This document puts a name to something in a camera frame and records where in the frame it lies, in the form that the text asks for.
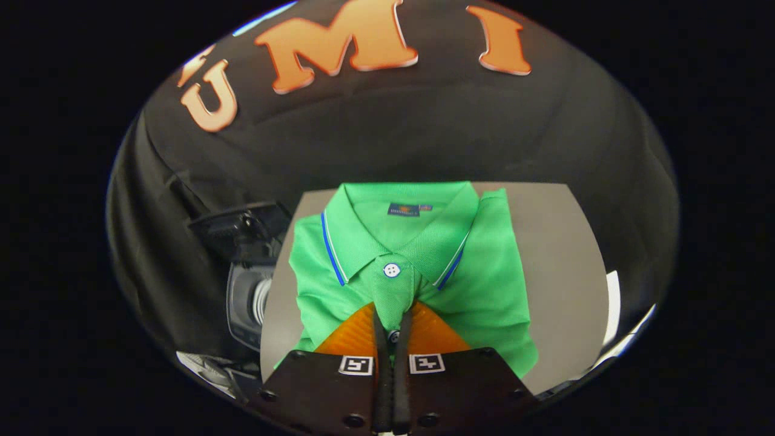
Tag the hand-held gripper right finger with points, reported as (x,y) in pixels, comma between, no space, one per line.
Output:
(402,387)

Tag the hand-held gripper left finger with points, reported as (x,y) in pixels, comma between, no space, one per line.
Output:
(381,387)

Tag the green polo shirt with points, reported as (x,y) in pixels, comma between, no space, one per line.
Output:
(484,272)

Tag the washing machine dark glass lid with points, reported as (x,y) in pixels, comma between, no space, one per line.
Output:
(242,227)

